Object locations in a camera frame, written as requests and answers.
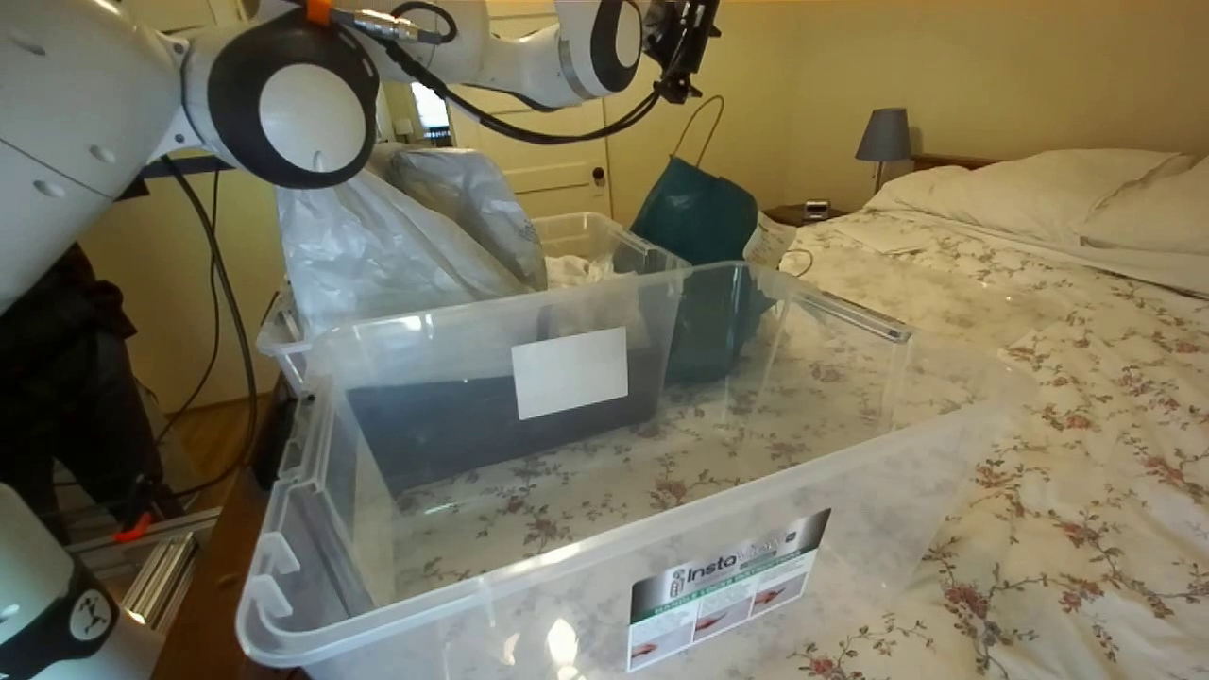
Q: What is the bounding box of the grey thank you plastic bag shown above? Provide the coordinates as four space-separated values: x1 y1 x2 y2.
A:
276 146 547 333

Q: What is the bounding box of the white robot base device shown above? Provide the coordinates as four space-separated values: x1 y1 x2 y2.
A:
0 484 162 680

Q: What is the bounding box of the floral bed duvet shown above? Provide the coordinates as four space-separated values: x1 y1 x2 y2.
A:
732 212 1209 680

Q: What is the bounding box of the clear plastic storage bin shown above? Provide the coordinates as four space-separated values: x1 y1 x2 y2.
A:
236 265 1028 680

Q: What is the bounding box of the grey bedside lamp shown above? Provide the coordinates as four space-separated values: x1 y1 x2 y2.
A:
859 104 910 186

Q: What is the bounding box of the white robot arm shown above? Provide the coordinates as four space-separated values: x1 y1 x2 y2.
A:
0 0 722 308

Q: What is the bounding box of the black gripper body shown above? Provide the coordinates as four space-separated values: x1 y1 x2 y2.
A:
644 0 722 103

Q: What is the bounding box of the white pillow near wall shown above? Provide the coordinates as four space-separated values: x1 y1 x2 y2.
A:
1082 158 1209 293

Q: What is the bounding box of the teal green paper bag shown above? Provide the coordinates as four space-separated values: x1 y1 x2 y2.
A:
633 158 765 385

